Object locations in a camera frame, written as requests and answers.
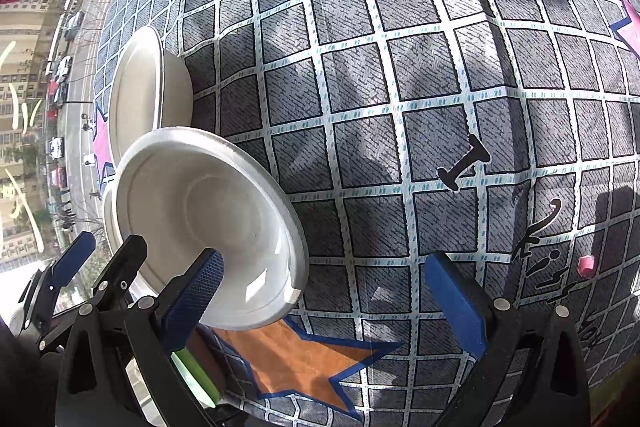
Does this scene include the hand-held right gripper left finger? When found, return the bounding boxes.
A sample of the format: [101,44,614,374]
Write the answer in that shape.
[54,250,225,427]

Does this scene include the white bowl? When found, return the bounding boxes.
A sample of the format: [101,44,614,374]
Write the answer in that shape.
[115,126,310,332]
[108,25,195,168]

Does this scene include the checked printed blanket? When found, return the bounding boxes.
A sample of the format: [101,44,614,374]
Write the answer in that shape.
[92,0,640,427]

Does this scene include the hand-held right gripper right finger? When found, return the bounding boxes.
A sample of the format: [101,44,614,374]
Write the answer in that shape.
[424,251,595,427]

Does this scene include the white plate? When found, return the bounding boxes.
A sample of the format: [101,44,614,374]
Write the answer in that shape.
[102,181,132,269]

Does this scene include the green and white object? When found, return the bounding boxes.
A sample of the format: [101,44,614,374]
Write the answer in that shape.
[170,347,224,408]

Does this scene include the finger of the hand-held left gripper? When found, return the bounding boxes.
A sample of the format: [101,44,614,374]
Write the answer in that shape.
[93,234,149,308]
[20,231,97,354]

